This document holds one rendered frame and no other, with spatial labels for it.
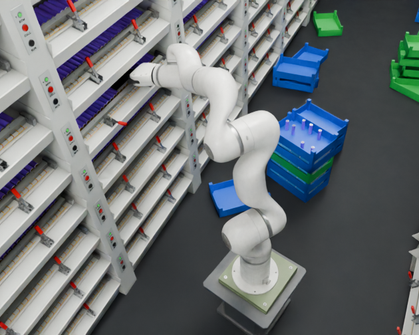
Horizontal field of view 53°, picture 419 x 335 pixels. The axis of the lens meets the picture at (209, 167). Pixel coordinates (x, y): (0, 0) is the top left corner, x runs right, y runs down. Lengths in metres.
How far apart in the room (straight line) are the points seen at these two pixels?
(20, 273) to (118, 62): 0.78
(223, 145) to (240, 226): 0.36
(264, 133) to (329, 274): 1.16
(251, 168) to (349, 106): 1.92
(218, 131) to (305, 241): 1.25
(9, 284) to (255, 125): 0.92
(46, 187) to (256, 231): 0.69
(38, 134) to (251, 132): 0.62
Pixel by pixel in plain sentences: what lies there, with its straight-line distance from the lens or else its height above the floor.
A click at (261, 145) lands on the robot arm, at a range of 1.19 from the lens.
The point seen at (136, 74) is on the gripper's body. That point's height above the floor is 1.00.
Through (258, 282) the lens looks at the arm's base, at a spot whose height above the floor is 0.35.
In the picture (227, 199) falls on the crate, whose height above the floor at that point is 0.00.
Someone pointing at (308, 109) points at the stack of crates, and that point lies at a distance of 2.74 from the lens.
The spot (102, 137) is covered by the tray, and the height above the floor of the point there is 0.88.
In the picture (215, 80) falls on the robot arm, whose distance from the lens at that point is 1.17.
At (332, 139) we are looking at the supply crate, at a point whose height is 0.34.
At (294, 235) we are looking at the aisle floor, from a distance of 2.28.
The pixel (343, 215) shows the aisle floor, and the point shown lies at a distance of 2.40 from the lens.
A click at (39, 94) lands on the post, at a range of 1.27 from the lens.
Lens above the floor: 1.87
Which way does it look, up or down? 47 degrees down
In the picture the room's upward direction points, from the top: 5 degrees counter-clockwise
